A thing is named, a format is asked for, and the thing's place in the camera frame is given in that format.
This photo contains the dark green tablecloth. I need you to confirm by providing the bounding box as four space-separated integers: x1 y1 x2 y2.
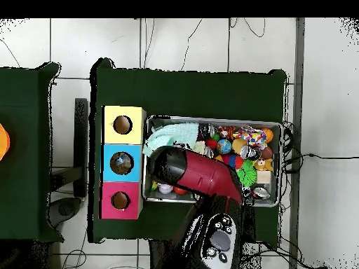
88 57 287 249

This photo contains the orange round object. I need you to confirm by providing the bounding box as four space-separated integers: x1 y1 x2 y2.
0 123 11 162

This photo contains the black floor cable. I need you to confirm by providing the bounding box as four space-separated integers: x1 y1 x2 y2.
281 152 359 174

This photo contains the silver can with red print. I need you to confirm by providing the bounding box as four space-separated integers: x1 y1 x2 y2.
252 186 271 200

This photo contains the crumpled polka dot cloth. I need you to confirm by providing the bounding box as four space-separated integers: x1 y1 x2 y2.
232 125 268 149

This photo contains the wooden box with three holes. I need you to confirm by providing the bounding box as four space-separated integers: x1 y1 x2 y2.
99 104 147 221

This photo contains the orange basketball toy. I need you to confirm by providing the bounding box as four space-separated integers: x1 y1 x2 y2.
260 127 274 144

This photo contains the blue globe ball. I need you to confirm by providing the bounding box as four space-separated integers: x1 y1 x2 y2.
216 139 233 155

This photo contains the shallow clear mesh bin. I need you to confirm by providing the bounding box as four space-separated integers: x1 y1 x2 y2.
142 115 284 208

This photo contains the mint green waffle cloth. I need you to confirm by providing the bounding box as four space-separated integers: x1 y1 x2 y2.
142 122 201 157

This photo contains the cream waffle cloth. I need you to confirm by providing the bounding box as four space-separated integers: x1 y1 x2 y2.
192 140 208 154

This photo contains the large green fuzzy ball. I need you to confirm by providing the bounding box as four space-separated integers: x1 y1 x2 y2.
236 159 258 188

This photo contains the neighbouring green covered table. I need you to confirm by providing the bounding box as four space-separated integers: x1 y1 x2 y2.
0 62 64 243

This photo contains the crushed silver can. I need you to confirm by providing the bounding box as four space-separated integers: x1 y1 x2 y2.
238 144 260 161

